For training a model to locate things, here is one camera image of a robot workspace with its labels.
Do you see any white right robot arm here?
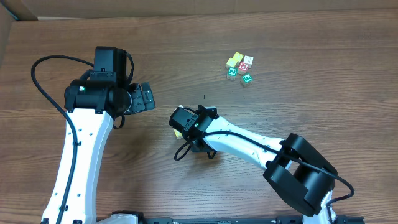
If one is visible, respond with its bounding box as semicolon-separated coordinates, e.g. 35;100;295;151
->
169;105;337;223

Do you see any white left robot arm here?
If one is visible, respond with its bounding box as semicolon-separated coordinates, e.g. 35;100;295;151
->
41;47;155;223

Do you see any yellow lone block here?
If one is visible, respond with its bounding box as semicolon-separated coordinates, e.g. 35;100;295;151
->
174;130;183;139

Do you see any green Z letter block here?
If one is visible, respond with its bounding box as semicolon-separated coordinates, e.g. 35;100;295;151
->
226;67;238;80

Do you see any green E letter block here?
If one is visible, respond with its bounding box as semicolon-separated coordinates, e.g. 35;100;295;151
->
240;73;253;88

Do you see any yellow block near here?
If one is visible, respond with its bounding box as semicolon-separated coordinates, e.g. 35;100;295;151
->
226;58;238;69

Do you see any red letter block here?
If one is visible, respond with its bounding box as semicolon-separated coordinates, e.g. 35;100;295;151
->
238;62;249;75

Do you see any yellow block far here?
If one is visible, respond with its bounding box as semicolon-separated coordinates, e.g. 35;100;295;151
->
233;52;244;63

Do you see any plain white wooden block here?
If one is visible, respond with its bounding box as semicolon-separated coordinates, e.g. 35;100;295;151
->
243;55;254;68

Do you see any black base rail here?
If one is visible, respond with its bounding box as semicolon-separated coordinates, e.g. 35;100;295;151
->
96;210;366;224

